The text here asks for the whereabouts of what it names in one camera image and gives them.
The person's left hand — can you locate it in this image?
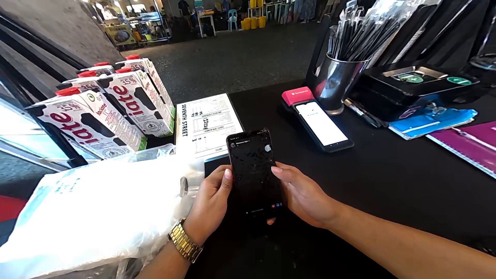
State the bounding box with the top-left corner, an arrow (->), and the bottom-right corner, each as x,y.
183,165 -> 234,247

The person's right hand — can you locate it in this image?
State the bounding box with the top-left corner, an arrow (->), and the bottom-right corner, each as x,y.
267,161 -> 340,229

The black smartphone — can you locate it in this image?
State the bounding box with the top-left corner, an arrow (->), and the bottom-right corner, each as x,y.
226,129 -> 286,218

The person's right forearm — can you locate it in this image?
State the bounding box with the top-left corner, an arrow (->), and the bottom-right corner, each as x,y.
326,202 -> 496,279

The person's left forearm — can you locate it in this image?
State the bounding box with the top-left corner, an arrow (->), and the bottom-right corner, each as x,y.
135,218 -> 203,279

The white printed menu sheet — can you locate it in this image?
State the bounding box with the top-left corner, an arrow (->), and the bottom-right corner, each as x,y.
175,93 -> 245,162

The payment terminal with pink top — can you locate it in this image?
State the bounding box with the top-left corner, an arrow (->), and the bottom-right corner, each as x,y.
282,86 -> 355,153

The pen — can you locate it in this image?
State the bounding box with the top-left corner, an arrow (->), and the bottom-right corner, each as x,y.
344,98 -> 382,128

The silver metal cup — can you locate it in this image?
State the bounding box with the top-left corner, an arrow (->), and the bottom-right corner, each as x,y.
315,53 -> 370,115

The white milk carton red cap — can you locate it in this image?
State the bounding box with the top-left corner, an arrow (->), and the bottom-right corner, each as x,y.
115,55 -> 176,119
57,71 -> 145,136
76,62 -> 117,77
25,87 -> 148,160
97,68 -> 176,138

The white plastic bag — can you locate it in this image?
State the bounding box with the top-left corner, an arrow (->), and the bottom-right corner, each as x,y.
0,144 -> 205,279

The white table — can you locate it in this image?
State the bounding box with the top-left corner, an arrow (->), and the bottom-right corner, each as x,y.
197,10 -> 217,38

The stack of yellow buckets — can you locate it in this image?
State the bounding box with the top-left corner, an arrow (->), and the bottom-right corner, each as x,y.
241,0 -> 267,31

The blue plastic packet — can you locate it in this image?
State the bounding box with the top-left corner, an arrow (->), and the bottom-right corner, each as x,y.
388,108 -> 478,141

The bundle of wrapped black straws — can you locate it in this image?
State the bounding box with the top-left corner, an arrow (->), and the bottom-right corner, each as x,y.
329,0 -> 425,63

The black box with green stickers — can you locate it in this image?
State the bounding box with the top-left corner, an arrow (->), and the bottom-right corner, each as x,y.
345,62 -> 481,122

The stall shelf with goods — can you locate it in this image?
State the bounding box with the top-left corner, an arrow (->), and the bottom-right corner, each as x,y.
88,0 -> 172,50

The purple notebook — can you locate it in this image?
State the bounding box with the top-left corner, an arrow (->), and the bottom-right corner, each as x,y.
426,121 -> 496,180

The red object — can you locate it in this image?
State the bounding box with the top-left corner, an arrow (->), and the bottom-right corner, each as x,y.
0,195 -> 28,222

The clear glass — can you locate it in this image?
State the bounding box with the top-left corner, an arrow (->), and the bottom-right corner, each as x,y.
464,53 -> 496,88

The black metal frame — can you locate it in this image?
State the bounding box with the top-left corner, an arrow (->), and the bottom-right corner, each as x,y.
0,12 -> 90,169

